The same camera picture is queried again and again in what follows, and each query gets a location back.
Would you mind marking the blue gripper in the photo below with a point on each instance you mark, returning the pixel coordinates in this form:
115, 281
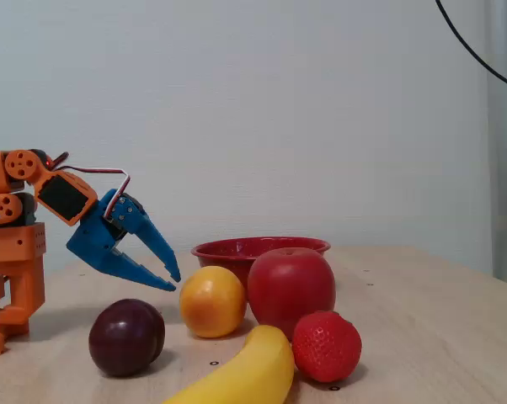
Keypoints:
94, 239

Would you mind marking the dark purple plum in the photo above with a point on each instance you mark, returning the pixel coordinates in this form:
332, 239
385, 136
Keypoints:
125, 336

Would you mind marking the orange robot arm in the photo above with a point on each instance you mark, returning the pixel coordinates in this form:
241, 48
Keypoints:
13, 248

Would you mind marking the red speckled bowl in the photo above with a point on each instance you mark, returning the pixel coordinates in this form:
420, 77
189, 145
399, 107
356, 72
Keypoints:
236, 249

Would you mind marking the orange fruit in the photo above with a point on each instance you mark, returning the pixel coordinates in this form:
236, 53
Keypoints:
211, 301

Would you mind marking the red apple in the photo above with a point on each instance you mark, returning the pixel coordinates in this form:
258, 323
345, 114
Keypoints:
291, 286

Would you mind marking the yellow banana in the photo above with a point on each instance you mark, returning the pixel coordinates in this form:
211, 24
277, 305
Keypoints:
245, 374

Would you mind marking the red strawberry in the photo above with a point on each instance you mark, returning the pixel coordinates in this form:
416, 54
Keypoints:
327, 347

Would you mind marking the grey metal pole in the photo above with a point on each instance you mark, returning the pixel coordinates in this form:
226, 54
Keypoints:
504, 189

